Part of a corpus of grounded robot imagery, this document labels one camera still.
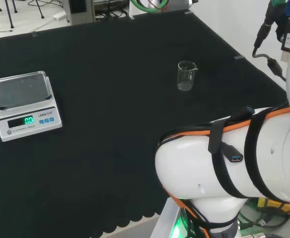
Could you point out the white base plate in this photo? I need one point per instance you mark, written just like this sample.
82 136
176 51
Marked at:
165 220

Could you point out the white power strip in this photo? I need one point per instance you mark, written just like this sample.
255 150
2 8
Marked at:
59 16

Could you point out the black bench cloth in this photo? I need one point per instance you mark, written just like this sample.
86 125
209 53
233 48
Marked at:
110 99

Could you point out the black plug with white label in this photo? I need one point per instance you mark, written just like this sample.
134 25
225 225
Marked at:
289 44

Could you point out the white electronic balance steel pan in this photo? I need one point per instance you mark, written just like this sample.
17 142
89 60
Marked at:
28 129

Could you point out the black USB extension socket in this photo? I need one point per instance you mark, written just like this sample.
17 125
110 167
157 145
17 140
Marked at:
234 156

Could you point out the black tripod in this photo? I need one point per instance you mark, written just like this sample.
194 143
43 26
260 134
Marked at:
9 12

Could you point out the clear glass beaker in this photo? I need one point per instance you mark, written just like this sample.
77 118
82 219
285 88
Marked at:
185 81

